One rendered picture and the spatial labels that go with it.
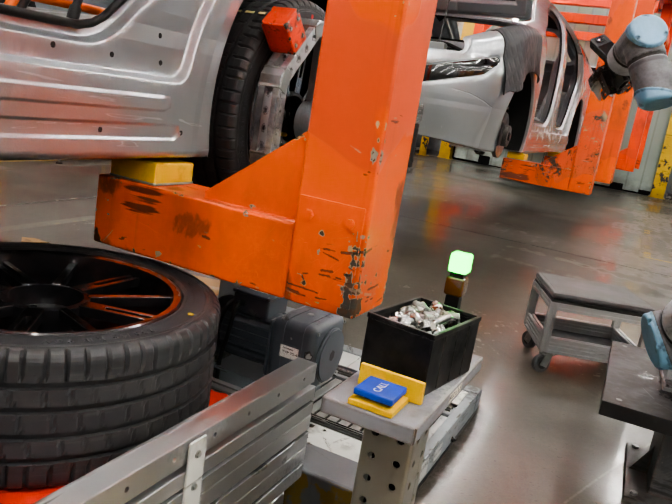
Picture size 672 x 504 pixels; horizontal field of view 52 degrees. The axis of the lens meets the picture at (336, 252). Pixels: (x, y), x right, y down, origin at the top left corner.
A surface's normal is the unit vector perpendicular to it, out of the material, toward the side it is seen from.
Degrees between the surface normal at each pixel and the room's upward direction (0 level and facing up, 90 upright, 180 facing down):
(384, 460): 90
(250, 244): 90
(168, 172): 90
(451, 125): 105
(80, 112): 90
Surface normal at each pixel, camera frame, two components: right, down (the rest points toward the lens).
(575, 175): -0.44, 0.13
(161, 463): 0.88, 0.23
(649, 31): -0.05, -0.28
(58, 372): 0.42, 0.26
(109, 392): 0.62, 0.27
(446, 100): 0.04, 0.24
